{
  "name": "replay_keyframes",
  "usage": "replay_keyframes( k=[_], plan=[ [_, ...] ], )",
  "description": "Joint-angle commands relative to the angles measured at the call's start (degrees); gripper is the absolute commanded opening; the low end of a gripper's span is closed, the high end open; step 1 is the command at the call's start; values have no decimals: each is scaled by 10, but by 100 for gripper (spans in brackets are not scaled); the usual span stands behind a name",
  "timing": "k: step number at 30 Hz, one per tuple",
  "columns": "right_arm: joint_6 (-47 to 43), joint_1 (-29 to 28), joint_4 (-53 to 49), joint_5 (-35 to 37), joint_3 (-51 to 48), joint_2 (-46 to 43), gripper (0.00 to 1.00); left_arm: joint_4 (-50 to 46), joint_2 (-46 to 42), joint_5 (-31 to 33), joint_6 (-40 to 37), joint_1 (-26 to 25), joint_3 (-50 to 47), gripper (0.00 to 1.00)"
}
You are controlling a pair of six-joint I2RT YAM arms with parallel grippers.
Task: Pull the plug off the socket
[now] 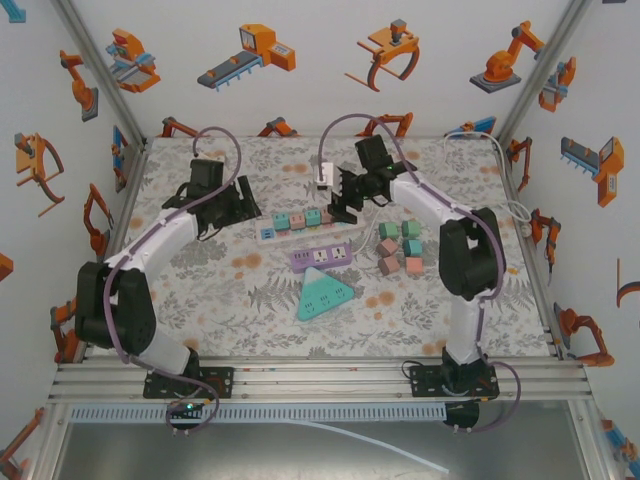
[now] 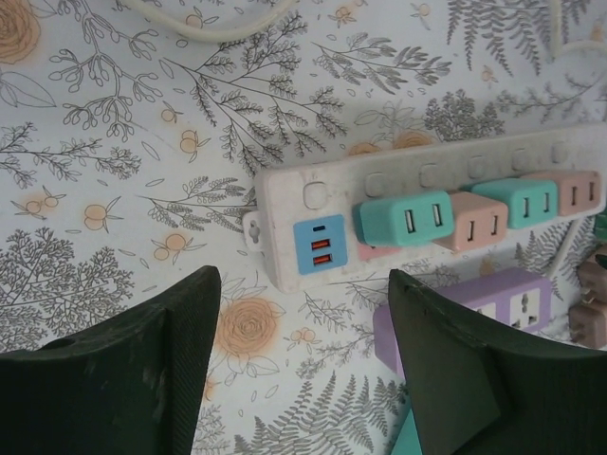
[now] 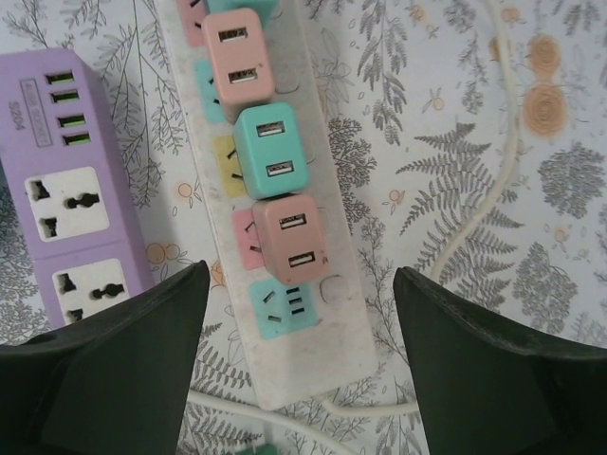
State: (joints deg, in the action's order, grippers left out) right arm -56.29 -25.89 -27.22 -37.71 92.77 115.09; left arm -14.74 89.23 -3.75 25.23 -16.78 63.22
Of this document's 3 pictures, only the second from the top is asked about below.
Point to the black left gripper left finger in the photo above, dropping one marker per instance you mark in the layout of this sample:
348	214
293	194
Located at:
95	398

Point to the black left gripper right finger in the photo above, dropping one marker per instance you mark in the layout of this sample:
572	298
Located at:
498	398

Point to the teal triangular power strip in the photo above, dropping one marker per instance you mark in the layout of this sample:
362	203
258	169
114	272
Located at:
403	438

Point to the purple power strip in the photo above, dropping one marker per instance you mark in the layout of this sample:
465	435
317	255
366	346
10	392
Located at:
536	294

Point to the pink USB plug adapter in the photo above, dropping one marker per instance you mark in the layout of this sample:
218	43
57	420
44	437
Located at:
593	279
479	227
588	322
576	192

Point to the green USB plug adapter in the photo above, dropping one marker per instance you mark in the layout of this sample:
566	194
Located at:
601	232

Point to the teal USB plug adapter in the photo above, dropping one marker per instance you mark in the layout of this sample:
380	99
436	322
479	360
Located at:
403	220
517	201

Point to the long white power strip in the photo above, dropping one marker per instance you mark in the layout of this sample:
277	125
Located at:
284	199

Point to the floral tablecloth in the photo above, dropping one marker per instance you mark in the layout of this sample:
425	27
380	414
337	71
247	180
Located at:
95	142

